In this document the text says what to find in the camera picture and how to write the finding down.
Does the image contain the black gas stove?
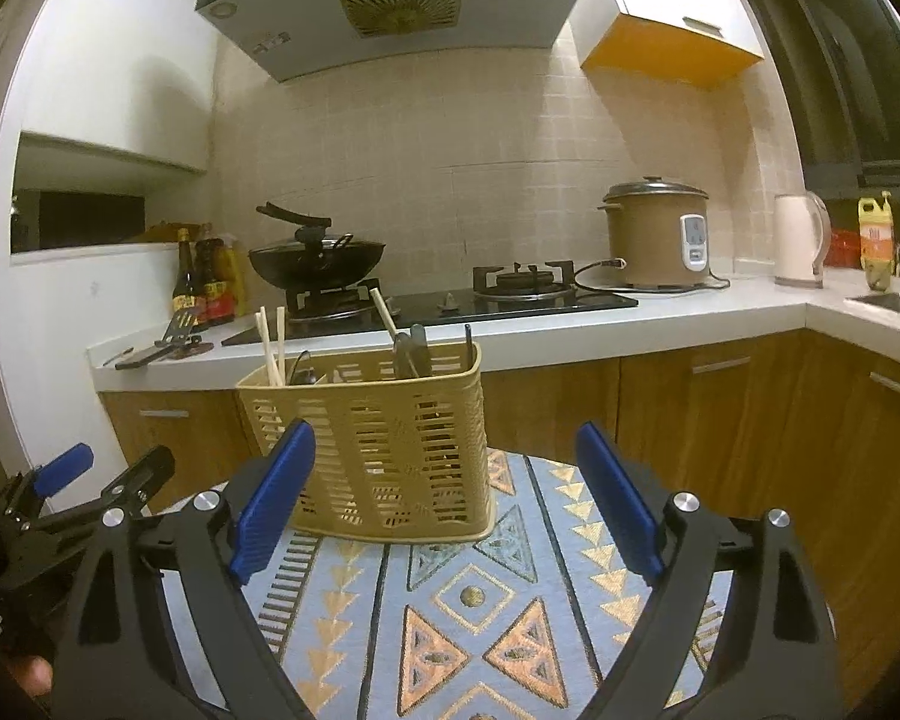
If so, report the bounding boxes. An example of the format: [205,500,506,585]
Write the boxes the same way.
[220,258,641,348]

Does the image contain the blue patterned table mat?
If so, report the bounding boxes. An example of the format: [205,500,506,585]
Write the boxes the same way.
[242,450,650,718]

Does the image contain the brown rice cooker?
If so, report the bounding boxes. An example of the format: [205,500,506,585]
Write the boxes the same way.
[600,176,710,289]

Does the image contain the person's left hand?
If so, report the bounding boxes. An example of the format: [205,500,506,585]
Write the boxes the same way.
[7,655,53,697]

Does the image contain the white electric kettle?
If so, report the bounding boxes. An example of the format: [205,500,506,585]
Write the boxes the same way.
[774,192,831,289]

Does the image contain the yellow oil bottle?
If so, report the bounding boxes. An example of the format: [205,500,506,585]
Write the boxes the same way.
[857,190,896,293]

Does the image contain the black wok with lid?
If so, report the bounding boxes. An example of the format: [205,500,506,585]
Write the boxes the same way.
[248,203,385,291]

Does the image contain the black spatula on counter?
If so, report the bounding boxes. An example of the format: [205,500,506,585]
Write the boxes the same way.
[107,307,212,371]

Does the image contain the white orange wall cabinet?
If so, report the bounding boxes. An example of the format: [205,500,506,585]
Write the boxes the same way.
[569,0,764,89]

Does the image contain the dark soy sauce bottle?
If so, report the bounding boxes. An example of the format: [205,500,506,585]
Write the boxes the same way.
[172,227,205,327]

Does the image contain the red label sauce bottle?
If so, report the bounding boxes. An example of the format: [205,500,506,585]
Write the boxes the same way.
[196,238,237,327]

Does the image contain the wooden kitchen cabinets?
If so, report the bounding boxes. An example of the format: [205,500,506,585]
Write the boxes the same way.
[98,326,900,706]

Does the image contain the beige plastic utensil basket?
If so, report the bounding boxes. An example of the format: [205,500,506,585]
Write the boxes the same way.
[237,340,496,543]

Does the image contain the clear dark-handled spoon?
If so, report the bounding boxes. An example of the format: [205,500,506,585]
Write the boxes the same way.
[393,332,418,379]

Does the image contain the steel sink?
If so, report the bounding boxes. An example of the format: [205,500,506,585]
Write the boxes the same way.
[850,293,900,316]

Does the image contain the cream chopstick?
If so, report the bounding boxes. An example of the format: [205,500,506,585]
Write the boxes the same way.
[276,304,287,387]
[255,307,283,387]
[368,288,401,346]

